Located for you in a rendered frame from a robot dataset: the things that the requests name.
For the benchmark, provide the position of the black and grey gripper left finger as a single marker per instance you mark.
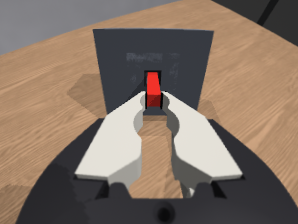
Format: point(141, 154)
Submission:
point(108, 151)

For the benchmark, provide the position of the dark grey sloped panel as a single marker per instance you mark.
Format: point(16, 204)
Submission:
point(125, 56)

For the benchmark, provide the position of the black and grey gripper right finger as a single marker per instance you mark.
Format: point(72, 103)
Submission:
point(204, 151)

